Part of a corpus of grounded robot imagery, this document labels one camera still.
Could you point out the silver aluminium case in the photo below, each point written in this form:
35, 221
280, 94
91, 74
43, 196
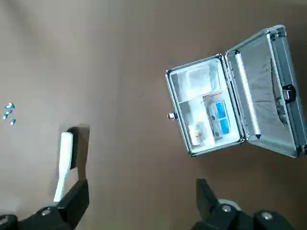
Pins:
263, 95

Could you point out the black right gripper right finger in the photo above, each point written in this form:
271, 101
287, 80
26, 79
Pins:
206, 206

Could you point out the small white medicine bottle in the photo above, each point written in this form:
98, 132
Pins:
195, 135

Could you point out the clear zip bag red strip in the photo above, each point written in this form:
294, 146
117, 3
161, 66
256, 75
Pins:
211, 97

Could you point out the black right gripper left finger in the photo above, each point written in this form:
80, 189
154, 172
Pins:
72, 203

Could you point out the blue white medicine box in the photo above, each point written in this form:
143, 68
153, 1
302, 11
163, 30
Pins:
220, 119

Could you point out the white brush black bristles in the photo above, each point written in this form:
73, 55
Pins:
66, 148

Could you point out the blue white capsule shell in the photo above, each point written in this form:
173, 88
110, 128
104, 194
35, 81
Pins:
4, 116
13, 121
8, 112
10, 105

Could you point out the clear plastic packet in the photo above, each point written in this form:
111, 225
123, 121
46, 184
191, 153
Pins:
199, 76

